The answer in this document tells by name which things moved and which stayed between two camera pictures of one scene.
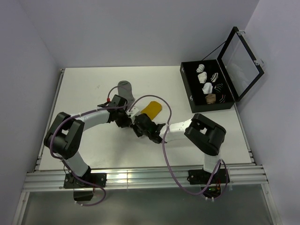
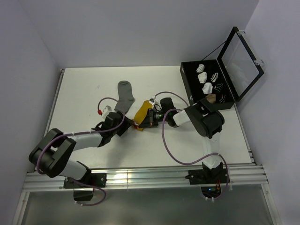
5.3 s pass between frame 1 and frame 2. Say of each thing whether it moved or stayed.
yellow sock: moved
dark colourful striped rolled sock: stayed
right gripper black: moved
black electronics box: stayed
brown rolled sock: stayed
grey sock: stayed
